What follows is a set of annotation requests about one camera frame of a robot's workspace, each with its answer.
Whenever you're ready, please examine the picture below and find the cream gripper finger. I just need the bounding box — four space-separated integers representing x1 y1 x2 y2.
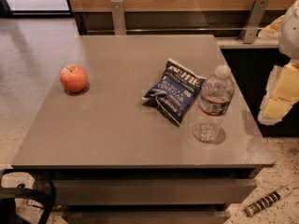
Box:
258 59 299 125
258 16 284 39

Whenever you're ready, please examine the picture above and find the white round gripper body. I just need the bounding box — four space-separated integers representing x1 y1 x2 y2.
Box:
278 0 299 59

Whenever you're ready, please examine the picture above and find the clear plastic water bottle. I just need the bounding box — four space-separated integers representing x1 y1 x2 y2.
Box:
192 64 235 143

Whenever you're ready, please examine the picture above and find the blue kettle chips bag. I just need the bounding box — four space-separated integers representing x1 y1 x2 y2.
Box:
143 59 205 126

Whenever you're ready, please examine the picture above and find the white striped cylinder on floor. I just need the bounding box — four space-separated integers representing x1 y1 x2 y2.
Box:
244 186 294 217

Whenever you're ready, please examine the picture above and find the grey table with drawers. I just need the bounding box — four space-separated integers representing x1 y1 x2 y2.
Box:
12 35 274 224

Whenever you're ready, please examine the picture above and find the red apple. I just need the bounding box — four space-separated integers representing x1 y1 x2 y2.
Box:
60 64 88 92

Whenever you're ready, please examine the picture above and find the right metal rail bracket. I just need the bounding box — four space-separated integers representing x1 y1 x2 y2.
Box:
240 0 269 44

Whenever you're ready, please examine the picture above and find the metal rail bracket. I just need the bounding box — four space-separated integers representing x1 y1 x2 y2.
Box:
110 0 127 35
240 0 269 44

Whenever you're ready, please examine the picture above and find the wooden wall panel with rail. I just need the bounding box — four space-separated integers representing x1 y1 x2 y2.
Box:
67 0 295 36

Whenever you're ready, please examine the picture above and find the left metal rail bracket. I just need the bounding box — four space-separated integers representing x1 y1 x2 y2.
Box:
110 0 127 35

